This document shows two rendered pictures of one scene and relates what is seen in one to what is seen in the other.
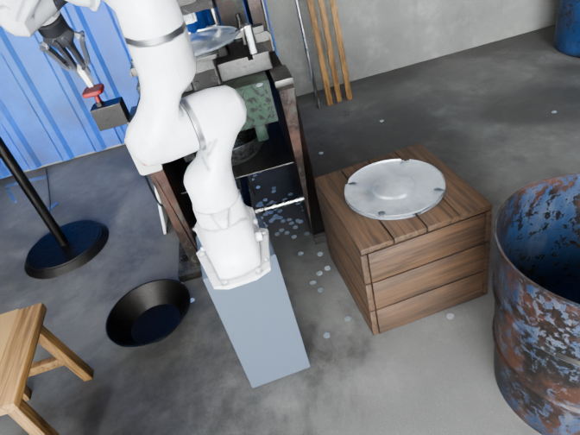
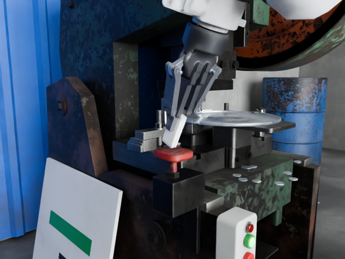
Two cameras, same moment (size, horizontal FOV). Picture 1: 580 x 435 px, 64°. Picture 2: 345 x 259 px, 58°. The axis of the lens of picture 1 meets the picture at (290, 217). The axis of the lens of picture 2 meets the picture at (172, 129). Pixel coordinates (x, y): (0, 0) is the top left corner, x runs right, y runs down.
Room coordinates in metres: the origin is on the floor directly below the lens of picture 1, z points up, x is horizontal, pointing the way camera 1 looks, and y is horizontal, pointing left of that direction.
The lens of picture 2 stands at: (1.02, 0.89, 0.91)
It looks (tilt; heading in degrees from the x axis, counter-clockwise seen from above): 10 degrees down; 317
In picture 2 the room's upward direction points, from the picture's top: straight up
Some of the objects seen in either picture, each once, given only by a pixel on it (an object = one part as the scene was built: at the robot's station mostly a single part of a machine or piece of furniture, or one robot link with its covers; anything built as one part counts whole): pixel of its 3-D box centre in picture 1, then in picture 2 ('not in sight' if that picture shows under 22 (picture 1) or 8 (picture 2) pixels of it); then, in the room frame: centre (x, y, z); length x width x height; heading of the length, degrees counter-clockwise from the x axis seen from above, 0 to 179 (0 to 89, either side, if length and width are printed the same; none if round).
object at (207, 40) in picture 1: (194, 42); (228, 117); (1.57, 0.15, 0.78); 0.29 x 0.29 x 0.01
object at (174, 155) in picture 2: (97, 99); (173, 167); (1.46, 0.48, 0.72); 0.07 x 0.06 x 0.08; 1
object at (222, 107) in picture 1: (214, 147); not in sight; (0.94, 0.12, 0.71); 0.18 x 0.11 x 0.25; 110
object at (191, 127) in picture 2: not in sight; (197, 121); (1.69, 0.15, 0.76); 0.15 x 0.09 x 0.05; 91
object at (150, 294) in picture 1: (152, 317); not in sight; (1.19, 0.55, 0.04); 0.30 x 0.30 x 0.07
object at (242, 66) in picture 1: (204, 64); (195, 146); (1.70, 0.15, 0.68); 0.45 x 0.30 x 0.06; 91
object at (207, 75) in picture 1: (201, 67); (242, 142); (1.52, 0.15, 0.72); 0.25 x 0.14 x 0.14; 1
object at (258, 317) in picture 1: (255, 305); not in sight; (0.93, 0.15, 0.23); 0.18 x 0.18 x 0.45; 6
